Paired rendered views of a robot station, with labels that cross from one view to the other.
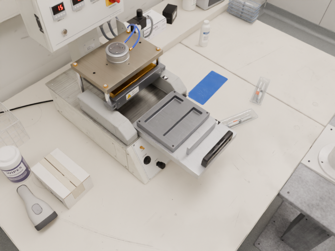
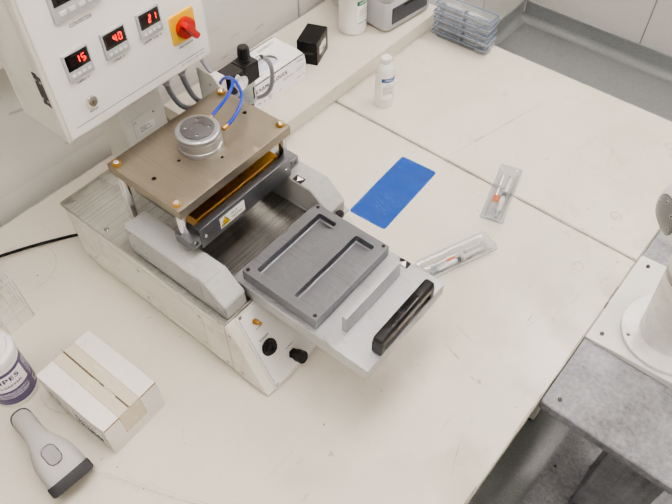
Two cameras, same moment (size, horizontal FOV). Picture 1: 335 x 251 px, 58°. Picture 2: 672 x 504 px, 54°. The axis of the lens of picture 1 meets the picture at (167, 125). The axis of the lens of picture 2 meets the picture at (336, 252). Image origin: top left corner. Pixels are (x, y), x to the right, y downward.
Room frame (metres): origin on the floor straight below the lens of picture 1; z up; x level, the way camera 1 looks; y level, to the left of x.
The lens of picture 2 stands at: (-0.07, -0.07, 1.90)
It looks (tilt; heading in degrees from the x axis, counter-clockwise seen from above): 51 degrees down; 1
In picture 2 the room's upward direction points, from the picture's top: straight up
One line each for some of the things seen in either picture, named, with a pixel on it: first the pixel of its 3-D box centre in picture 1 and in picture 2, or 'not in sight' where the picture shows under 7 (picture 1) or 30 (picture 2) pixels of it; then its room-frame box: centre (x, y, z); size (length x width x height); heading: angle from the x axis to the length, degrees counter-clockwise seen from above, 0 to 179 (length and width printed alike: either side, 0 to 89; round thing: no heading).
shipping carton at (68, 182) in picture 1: (63, 178); (102, 390); (0.49, 0.37, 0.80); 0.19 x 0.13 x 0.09; 51
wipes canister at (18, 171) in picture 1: (13, 164); (1, 368); (0.52, 0.55, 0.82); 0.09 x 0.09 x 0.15
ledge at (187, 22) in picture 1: (169, 21); (313, 59); (1.54, 0.02, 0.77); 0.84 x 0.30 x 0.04; 141
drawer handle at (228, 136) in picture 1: (217, 148); (404, 315); (0.53, -0.17, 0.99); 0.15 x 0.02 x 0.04; 142
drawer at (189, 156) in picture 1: (184, 128); (338, 279); (0.62, -0.06, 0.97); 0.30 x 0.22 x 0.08; 52
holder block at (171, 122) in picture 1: (173, 119); (316, 262); (0.65, -0.02, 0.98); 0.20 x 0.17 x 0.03; 142
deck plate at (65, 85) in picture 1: (116, 89); (203, 206); (0.83, 0.21, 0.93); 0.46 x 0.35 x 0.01; 52
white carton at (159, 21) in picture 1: (144, 27); (260, 76); (1.38, 0.15, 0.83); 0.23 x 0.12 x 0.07; 141
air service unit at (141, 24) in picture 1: (136, 29); (240, 83); (1.06, 0.15, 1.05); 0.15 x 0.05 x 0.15; 142
